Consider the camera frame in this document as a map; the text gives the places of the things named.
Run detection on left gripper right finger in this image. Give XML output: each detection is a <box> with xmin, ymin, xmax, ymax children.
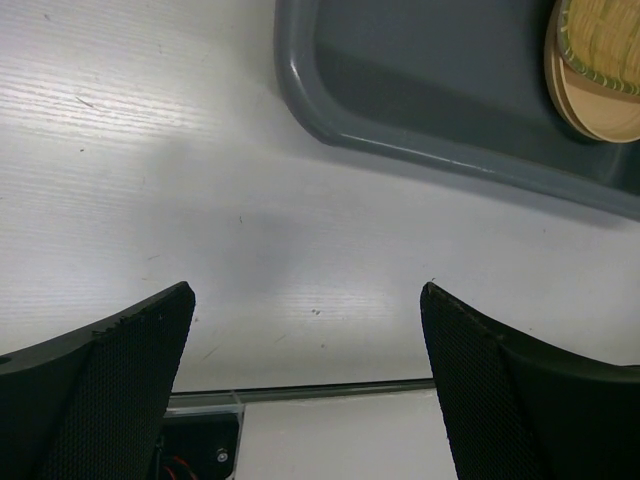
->
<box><xmin>420</xmin><ymin>282</ymin><xmax>639</xmax><ymax>479</ymax></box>

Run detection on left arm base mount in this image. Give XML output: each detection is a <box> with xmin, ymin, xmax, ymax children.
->
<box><xmin>146</xmin><ymin>391</ymin><xmax>244</xmax><ymax>479</ymax></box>

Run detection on tan plate with square print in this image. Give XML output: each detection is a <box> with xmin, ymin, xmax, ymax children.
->
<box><xmin>544</xmin><ymin>18</ymin><xmax>597</xmax><ymax>140</ymax></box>

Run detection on woven bamboo tray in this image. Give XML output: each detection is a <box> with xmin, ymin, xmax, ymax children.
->
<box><xmin>557</xmin><ymin>0</ymin><xmax>639</xmax><ymax>96</ymax></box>

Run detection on grey plastic bin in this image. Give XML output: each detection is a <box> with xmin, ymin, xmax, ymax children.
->
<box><xmin>274</xmin><ymin>1</ymin><xmax>639</xmax><ymax>219</ymax></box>

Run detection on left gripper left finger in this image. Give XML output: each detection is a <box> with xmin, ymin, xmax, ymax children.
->
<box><xmin>1</xmin><ymin>282</ymin><xmax>195</xmax><ymax>479</ymax></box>

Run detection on tan plate with bear print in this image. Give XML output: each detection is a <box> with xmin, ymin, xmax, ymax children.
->
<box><xmin>560</xmin><ymin>59</ymin><xmax>639</xmax><ymax>144</ymax></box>

